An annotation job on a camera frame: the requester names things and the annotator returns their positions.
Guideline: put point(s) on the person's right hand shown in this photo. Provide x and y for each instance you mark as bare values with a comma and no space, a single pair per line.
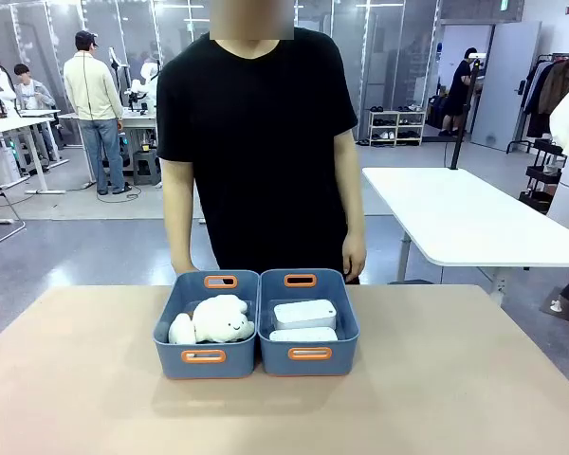
184,265

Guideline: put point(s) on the person's left hand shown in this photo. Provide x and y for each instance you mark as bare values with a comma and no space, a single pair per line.
354,256

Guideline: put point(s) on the person's left forearm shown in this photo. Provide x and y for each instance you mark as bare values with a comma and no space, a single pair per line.
353,189

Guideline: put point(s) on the person's right forearm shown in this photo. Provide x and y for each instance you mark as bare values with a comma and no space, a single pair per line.
178,208

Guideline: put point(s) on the white digital clock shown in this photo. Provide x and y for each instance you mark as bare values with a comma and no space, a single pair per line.
303,313
303,335

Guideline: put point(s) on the white cloud plush smiling face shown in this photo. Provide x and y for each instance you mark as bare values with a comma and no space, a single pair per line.
223,317

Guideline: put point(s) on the white cloud plush toy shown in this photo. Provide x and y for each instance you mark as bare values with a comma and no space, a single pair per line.
181,331

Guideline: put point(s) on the grey step stool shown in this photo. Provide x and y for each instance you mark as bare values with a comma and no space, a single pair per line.
146,168

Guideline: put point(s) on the white rectangular table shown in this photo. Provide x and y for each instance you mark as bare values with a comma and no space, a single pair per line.
455,213

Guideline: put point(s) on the white shoe rack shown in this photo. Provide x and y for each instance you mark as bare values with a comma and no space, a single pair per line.
397,128

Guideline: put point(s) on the person in black t-shirt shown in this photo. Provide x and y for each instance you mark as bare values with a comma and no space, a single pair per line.
256,142

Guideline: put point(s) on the black pole stand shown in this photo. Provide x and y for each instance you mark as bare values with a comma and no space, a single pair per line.
456,151

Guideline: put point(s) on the white workbench desk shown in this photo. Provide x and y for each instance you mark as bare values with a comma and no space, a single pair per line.
140,118

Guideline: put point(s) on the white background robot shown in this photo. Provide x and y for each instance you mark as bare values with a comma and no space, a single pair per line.
144,85

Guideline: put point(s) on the man in cream jacket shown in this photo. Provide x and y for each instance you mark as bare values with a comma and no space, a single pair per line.
92,95

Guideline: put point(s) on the person in black clothes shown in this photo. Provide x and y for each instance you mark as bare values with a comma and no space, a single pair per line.
457,90

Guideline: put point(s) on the black trolley cart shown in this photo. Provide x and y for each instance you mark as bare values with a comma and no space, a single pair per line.
543,175

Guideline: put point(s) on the grey door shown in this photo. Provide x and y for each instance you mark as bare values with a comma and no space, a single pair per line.
502,85

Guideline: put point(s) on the seated person in grey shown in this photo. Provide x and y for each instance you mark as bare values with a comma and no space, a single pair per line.
31,95

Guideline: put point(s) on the clothes rack with coats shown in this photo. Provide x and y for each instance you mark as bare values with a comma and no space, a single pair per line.
552,95

